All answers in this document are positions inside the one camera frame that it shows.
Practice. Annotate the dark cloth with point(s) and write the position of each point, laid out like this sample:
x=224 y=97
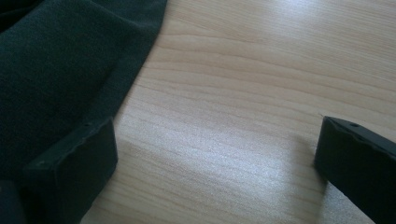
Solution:
x=62 y=62

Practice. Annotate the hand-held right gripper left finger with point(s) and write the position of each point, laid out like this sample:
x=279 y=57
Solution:
x=74 y=165

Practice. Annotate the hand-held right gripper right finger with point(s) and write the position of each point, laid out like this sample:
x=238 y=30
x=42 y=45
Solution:
x=358 y=161

